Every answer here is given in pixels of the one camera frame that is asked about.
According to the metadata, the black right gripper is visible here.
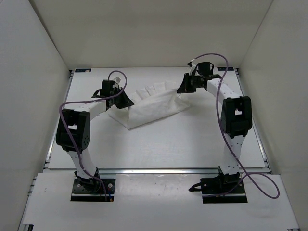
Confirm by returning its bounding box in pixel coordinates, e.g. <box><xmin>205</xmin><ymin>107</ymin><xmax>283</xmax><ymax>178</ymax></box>
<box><xmin>178</xmin><ymin>74</ymin><xmax>203</xmax><ymax>94</ymax></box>

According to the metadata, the white pleated skirt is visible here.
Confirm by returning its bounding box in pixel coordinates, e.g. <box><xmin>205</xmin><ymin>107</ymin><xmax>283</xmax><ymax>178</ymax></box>
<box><xmin>108</xmin><ymin>81</ymin><xmax>190</xmax><ymax>129</ymax></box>

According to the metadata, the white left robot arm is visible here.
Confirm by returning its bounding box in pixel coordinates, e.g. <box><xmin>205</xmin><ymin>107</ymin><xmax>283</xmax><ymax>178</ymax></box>
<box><xmin>56</xmin><ymin>88</ymin><xmax>134</xmax><ymax>193</ymax></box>

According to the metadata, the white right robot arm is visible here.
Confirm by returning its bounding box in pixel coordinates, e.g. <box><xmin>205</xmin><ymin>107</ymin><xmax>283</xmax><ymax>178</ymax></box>
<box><xmin>177</xmin><ymin>73</ymin><xmax>252</xmax><ymax>193</ymax></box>

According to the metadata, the blue label right corner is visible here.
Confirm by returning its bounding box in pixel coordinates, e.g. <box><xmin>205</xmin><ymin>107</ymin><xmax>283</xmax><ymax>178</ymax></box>
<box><xmin>217</xmin><ymin>67</ymin><xmax>234</xmax><ymax>71</ymax></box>

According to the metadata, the blue label corner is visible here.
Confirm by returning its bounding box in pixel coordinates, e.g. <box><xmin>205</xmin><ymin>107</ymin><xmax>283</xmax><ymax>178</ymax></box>
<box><xmin>75</xmin><ymin>68</ymin><xmax>91</xmax><ymax>73</ymax></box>
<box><xmin>217</xmin><ymin>67</ymin><xmax>234</xmax><ymax>71</ymax></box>

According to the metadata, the blue label left corner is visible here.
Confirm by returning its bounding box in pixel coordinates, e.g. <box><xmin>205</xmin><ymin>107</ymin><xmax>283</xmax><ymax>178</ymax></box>
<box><xmin>75</xmin><ymin>68</ymin><xmax>91</xmax><ymax>73</ymax></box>

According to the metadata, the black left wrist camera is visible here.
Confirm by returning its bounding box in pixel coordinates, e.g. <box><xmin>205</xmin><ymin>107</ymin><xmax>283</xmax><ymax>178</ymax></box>
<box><xmin>92</xmin><ymin>80</ymin><xmax>116</xmax><ymax>98</ymax></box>

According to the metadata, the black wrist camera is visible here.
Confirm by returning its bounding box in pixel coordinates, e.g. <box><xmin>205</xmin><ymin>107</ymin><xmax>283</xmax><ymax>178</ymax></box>
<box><xmin>197</xmin><ymin>62</ymin><xmax>214</xmax><ymax>76</ymax></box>
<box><xmin>92</xmin><ymin>80</ymin><xmax>116</xmax><ymax>98</ymax></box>

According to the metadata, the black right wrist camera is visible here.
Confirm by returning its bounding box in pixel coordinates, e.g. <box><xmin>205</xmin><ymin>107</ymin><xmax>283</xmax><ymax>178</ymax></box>
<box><xmin>197</xmin><ymin>62</ymin><xmax>214</xmax><ymax>76</ymax></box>

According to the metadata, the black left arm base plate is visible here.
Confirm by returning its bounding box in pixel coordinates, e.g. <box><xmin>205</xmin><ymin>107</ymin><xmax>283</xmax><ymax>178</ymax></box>
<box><xmin>70</xmin><ymin>178</ymin><xmax>116</xmax><ymax>203</ymax></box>

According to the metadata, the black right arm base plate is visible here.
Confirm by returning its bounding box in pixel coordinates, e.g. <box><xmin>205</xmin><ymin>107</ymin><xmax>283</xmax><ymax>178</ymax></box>
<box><xmin>189</xmin><ymin>177</ymin><xmax>248</xmax><ymax>204</ymax></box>

